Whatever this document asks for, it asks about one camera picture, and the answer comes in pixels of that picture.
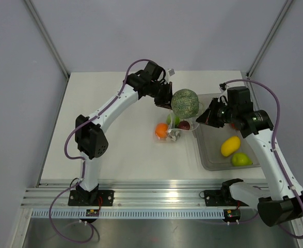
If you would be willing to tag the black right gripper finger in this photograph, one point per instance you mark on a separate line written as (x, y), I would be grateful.
(207, 118)
(216, 104)

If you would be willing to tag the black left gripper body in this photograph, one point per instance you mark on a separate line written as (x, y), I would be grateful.
(152, 92)

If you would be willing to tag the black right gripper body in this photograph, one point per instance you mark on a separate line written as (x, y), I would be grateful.
(225, 114)

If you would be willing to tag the green netted melon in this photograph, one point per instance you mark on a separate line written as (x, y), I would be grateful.
(185, 104)

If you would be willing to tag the dark red passion fruit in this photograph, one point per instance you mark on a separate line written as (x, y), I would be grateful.
(184, 125)

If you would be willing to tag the light green apple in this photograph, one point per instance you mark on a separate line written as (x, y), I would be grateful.
(241, 159)
(175, 120)

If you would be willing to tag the orange fruit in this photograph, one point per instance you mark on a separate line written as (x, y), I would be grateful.
(161, 130)

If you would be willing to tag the clear zip top bag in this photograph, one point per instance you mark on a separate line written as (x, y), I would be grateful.
(173, 132)

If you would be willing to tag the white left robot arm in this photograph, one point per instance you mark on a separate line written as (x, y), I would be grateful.
(90, 134)

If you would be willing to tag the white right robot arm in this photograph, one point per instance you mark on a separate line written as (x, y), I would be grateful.
(284, 200)

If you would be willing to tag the clear plastic bin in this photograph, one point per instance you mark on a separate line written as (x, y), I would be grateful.
(210, 140)

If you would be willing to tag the yellow fruit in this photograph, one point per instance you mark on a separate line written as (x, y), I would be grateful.
(230, 146)

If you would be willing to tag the right small circuit board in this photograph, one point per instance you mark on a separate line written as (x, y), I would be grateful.
(231, 215)

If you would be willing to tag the small circuit board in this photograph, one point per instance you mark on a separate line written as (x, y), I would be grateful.
(92, 212)
(231, 215)

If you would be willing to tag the left small circuit board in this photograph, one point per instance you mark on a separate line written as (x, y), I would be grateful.
(92, 212)

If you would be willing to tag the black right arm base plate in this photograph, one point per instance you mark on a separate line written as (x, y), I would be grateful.
(214, 198)

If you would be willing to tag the left aluminium frame post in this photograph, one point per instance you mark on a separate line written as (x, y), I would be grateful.
(46, 37)

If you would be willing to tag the aluminium frame post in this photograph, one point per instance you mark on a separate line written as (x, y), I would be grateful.
(284, 11)
(46, 37)

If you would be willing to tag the white slotted cable duct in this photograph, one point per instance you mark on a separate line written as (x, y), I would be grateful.
(132, 214)

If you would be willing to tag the right aluminium frame post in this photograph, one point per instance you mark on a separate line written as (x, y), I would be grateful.
(284, 11)

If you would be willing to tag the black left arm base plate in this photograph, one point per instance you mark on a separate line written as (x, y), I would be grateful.
(103, 198)

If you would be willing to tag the aluminium table edge rail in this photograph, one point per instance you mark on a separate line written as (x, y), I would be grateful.
(154, 194)

